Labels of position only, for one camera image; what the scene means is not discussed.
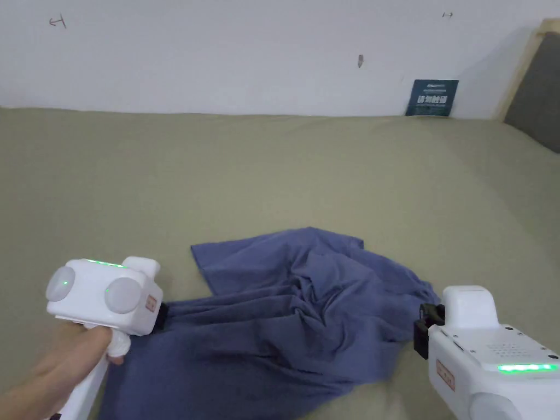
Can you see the person's left hand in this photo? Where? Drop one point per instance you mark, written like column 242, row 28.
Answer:
column 57, row 363

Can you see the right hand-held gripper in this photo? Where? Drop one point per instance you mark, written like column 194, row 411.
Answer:
column 485, row 350

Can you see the bed with beige sheet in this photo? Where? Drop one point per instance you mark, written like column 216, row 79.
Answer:
column 262, row 175

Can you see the dark blue shirt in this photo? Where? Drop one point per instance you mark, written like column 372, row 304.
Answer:
column 280, row 315

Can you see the dark teal card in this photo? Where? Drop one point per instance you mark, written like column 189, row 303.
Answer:
column 432, row 98

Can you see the grey padded headboard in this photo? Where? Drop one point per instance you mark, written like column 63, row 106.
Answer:
column 536, row 92

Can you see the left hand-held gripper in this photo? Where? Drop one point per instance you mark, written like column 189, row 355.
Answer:
column 100, row 293

